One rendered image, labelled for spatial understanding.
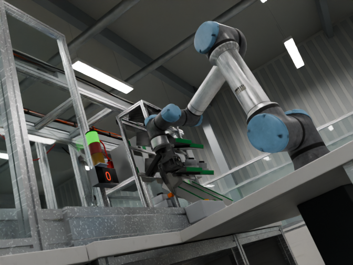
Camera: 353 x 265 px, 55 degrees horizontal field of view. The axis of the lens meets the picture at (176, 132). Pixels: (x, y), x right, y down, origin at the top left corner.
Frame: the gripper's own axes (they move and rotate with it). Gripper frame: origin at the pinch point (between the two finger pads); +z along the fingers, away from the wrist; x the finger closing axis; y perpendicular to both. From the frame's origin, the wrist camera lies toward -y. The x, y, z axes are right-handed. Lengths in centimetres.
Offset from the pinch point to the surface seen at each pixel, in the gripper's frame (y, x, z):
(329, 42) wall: 184, 840, -405
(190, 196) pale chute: -2.4, 21.0, -0.1
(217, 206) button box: 18.7, -6.2, 13.8
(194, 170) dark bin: 2.1, 26.2, -12.2
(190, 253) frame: 18, -38, 27
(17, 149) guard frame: 15, -84, 2
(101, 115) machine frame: -72, 70, -99
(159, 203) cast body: -6.3, -2.2, 2.3
